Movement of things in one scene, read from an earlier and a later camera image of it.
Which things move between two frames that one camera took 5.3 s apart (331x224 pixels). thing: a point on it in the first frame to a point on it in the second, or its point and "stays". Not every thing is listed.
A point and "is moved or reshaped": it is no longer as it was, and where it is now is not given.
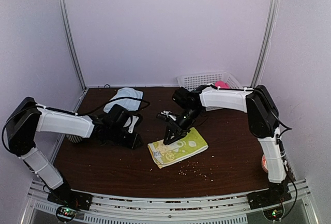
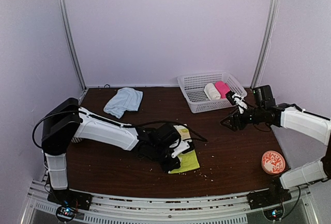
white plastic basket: (189, 81) stays
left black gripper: (134, 143) to (174, 165)
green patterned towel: (164, 155) is moved or reshaped
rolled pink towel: (222, 84) stays
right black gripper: (179, 131) to (234, 117)
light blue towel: (126, 104) stays
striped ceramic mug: (74, 138) stays
